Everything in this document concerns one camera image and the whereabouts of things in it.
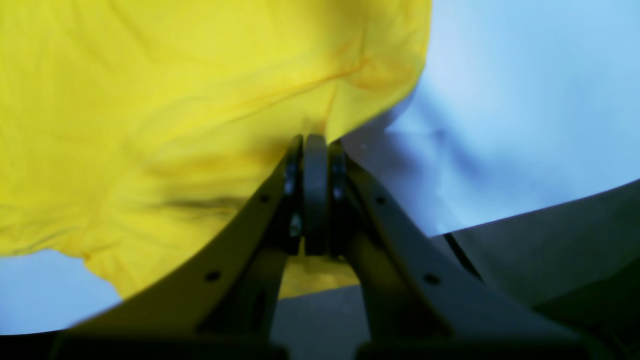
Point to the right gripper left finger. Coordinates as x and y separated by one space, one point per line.
219 304

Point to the yellow T-shirt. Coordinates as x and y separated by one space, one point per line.
132 131

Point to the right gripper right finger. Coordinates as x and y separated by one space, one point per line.
419 304

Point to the white box right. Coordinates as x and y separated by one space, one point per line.
577 263

